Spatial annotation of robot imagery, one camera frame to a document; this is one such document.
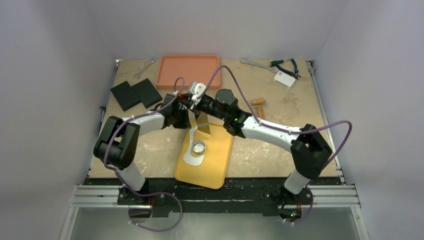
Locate metal ring cutter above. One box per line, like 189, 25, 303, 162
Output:
191, 140, 206, 156

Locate white dough ball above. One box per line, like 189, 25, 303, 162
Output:
183, 126, 208, 167

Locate wooden dough roller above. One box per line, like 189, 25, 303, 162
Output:
251, 97, 266, 119

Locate yellow tray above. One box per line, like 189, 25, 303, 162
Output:
173, 123, 233, 190

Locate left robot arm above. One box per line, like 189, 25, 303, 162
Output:
93, 92, 190, 205

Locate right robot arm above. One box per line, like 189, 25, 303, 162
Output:
186, 89, 333, 204

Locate pink tray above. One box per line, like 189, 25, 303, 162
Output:
155, 54, 220, 90

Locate black block right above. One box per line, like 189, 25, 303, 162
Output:
131, 78, 163, 109

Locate black block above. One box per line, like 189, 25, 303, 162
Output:
110, 81, 141, 112
131, 78, 163, 109

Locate right silver wrench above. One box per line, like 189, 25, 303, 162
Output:
240, 58, 279, 73

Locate silver wrench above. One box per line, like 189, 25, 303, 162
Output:
133, 58, 157, 79
240, 58, 279, 73

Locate black block left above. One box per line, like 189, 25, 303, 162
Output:
110, 81, 141, 112

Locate left silver wrench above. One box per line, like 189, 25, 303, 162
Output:
133, 58, 157, 79

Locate white small box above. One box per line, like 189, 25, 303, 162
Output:
273, 71, 296, 88

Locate green blue pliers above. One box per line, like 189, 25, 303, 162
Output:
268, 58, 301, 80

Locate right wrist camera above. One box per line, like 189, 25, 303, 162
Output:
187, 81, 207, 104

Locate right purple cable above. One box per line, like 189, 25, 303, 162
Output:
198, 65, 353, 226

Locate purple cable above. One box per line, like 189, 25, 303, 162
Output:
198, 65, 353, 226
103, 77, 186, 233

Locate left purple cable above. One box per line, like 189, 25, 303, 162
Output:
103, 77, 186, 233

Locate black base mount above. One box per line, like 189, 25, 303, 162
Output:
116, 177, 314, 219

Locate aluminium frame rail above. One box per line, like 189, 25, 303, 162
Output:
60, 178, 369, 240

